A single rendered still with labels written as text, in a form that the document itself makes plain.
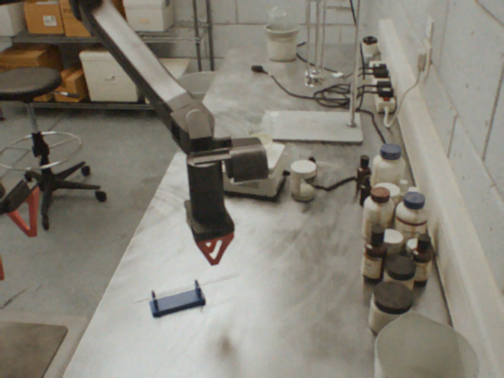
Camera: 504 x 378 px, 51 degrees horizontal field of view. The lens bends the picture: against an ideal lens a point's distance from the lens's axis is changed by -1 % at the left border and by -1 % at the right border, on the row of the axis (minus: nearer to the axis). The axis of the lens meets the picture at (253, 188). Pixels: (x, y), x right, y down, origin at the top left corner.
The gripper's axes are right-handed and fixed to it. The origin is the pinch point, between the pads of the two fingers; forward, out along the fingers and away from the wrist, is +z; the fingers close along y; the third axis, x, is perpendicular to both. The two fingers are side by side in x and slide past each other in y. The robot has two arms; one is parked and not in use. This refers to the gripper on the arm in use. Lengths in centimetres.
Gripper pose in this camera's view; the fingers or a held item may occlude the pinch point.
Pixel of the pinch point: (211, 255)
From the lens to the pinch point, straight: 94.5
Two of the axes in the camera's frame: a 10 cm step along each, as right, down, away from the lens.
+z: 0.2, 8.5, 5.2
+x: -9.5, 1.8, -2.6
